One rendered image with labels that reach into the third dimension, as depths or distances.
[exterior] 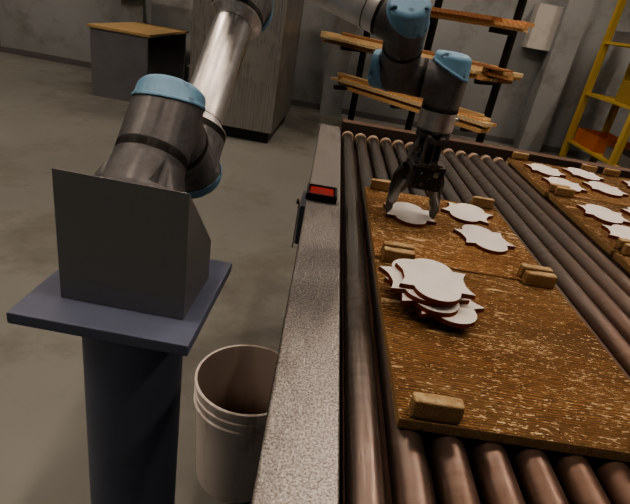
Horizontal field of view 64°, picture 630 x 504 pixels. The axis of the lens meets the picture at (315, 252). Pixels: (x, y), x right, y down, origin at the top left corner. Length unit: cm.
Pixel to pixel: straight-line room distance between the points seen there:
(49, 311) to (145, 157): 27
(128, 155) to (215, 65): 34
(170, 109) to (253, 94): 434
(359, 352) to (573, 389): 29
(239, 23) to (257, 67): 400
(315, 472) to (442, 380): 22
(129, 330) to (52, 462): 105
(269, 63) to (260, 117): 52
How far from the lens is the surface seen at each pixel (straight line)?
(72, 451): 182
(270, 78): 512
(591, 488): 67
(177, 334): 78
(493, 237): 117
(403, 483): 57
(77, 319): 82
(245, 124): 524
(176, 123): 84
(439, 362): 71
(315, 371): 67
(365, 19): 98
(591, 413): 75
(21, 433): 190
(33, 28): 880
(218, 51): 109
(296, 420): 60
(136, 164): 79
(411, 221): 113
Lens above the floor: 133
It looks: 26 degrees down
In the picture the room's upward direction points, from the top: 10 degrees clockwise
